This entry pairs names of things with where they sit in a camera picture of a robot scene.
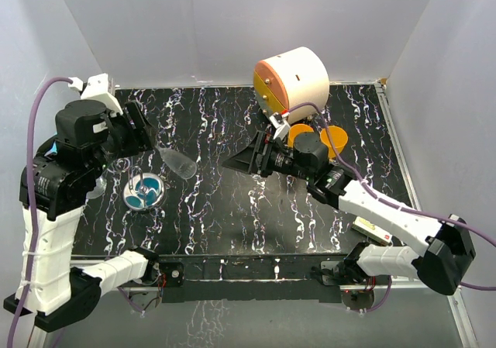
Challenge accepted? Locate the round white drawer cabinet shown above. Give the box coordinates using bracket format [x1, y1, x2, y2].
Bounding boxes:
[253, 47, 329, 125]

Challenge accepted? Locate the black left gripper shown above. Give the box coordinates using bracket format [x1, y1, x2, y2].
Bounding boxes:
[88, 99, 157, 177]

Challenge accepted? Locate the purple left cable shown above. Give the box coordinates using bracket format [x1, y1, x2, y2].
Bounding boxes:
[5, 76, 74, 348]

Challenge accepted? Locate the aluminium frame rail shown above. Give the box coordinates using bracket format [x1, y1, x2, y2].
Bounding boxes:
[48, 87, 465, 347]

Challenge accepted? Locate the chrome wine glass rack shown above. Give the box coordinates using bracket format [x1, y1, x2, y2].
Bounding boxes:
[112, 99, 168, 212]

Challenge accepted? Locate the yellow wine glass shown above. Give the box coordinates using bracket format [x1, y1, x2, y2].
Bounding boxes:
[320, 126, 349, 159]
[288, 123, 314, 148]

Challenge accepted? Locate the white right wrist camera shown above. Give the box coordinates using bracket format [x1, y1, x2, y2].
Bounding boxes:
[269, 110, 291, 140]

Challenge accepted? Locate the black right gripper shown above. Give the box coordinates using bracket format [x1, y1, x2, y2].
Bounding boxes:
[222, 131, 313, 182]

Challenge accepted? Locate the blue wine glass near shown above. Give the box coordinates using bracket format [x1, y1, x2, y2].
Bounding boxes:
[45, 137, 59, 156]

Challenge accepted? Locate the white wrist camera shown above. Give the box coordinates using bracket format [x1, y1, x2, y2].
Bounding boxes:
[269, 110, 291, 140]
[67, 73, 119, 116]

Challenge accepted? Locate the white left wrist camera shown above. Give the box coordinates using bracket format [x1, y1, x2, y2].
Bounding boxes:
[67, 73, 119, 116]

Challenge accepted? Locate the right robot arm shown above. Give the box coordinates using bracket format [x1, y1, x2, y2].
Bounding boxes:
[222, 131, 476, 295]

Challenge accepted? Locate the small yellow white box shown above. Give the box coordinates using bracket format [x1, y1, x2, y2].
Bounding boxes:
[352, 216, 392, 246]

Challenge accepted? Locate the clear wine glass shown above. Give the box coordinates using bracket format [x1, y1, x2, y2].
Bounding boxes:
[157, 148, 197, 180]

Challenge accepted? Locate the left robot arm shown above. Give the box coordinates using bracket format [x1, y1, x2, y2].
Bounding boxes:
[4, 100, 160, 332]

